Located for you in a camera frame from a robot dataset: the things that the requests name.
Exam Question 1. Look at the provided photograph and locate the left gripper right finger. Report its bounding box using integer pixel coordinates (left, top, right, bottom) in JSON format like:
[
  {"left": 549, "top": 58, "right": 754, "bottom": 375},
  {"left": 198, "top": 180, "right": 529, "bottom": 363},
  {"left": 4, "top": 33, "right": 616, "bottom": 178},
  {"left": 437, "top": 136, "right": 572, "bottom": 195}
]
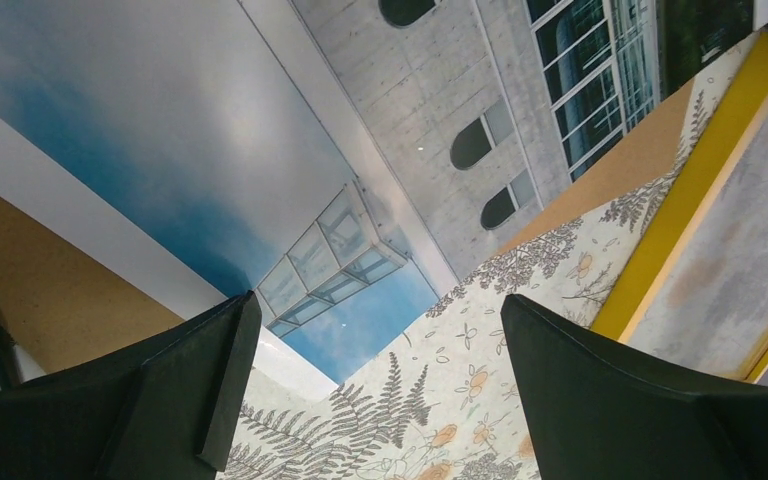
[{"left": 501, "top": 294, "right": 768, "bottom": 479}]

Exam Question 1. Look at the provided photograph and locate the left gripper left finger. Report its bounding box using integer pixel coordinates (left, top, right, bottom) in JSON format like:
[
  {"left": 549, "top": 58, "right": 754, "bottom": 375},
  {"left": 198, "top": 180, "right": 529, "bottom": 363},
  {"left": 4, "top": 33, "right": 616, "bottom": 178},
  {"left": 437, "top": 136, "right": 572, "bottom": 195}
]
[{"left": 0, "top": 293, "right": 262, "bottom": 479}]

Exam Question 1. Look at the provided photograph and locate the yellow wooden picture frame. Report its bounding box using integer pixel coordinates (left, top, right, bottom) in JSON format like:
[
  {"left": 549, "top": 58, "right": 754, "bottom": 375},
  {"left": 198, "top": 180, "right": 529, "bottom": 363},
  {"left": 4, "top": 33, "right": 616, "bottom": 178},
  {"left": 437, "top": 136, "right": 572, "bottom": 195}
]
[{"left": 592, "top": 33, "right": 768, "bottom": 382}]

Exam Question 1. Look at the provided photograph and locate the printed building photo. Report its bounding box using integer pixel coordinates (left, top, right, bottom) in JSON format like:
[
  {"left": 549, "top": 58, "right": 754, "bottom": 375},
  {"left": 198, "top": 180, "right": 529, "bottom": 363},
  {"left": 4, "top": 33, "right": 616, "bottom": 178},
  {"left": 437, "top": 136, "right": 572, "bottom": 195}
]
[{"left": 0, "top": 1, "right": 757, "bottom": 383}]

